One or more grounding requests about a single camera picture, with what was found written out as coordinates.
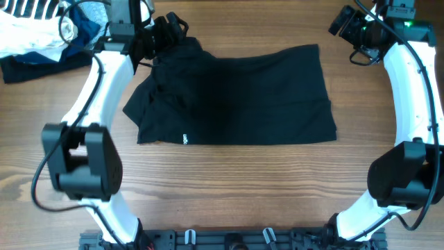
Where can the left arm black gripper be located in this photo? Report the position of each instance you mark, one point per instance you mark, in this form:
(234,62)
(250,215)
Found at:
(168,39)

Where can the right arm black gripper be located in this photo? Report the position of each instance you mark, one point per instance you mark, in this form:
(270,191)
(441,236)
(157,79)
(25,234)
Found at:
(355,19)

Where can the black t-shirt with logo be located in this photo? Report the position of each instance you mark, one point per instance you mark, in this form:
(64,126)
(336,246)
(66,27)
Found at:
(193,97)

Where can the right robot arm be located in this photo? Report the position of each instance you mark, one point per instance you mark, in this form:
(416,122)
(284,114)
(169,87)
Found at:
(409,177)

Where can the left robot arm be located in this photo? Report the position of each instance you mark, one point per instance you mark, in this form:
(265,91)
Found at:
(82,159)

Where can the navy blue garment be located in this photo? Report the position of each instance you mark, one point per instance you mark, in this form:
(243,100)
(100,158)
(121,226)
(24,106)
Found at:
(56,56)

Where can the black white striped garment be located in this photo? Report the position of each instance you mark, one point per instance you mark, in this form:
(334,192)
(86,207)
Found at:
(34,9)

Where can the white garment on pile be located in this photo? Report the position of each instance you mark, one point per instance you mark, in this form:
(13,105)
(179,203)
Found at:
(20,36)

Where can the black folded garment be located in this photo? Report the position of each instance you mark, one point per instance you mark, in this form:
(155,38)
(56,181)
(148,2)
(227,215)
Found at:
(17,69)

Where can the left grey rail clamp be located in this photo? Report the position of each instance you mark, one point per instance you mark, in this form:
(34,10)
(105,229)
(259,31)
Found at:
(190,237)

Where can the grey rail clamp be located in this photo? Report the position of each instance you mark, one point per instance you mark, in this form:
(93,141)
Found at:
(270,238)
(190,237)

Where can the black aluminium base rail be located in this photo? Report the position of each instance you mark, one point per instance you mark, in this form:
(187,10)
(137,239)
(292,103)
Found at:
(294,239)

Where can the right grey rail clamp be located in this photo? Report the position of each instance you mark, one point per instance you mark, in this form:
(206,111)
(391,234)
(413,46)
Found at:
(270,238)

